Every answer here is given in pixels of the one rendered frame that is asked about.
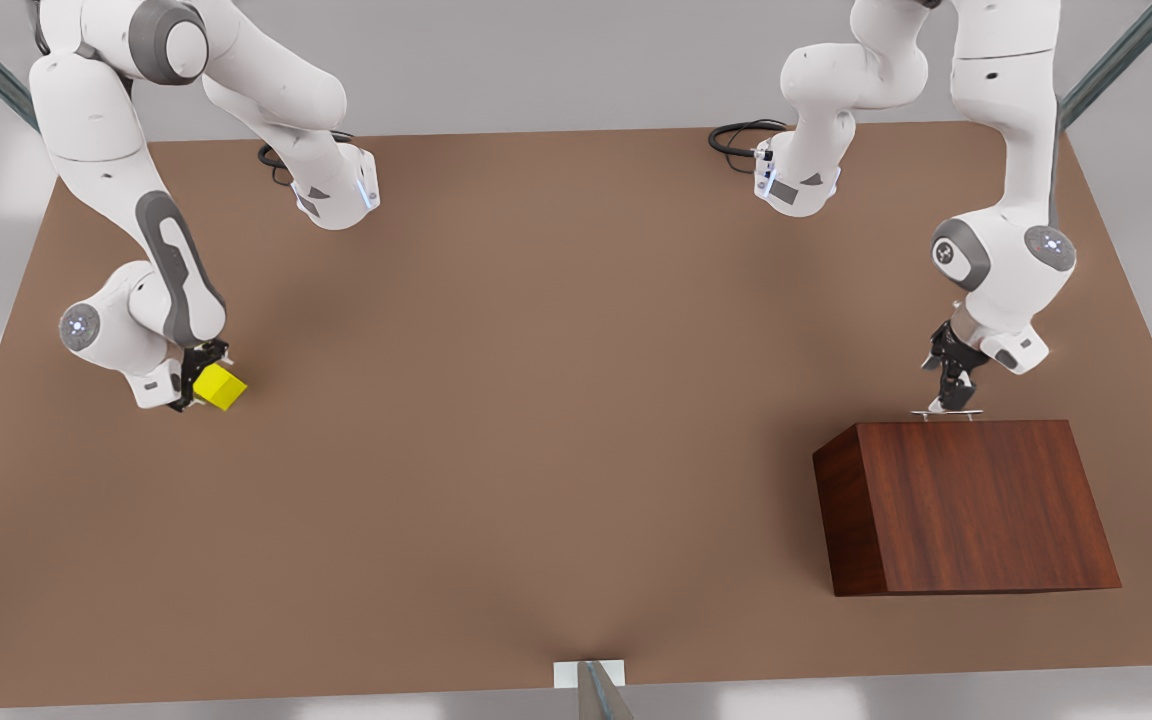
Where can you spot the dark wooden drawer cabinet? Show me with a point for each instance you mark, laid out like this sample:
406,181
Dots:
976,505

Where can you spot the silver frame post with foot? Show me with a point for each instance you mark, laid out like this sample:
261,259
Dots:
596,690

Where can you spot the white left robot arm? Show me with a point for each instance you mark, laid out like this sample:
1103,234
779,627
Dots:
1006,90

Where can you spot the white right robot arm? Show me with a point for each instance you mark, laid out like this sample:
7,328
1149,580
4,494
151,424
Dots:
96,120

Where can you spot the yellow cube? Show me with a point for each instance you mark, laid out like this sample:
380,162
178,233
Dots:
220,386

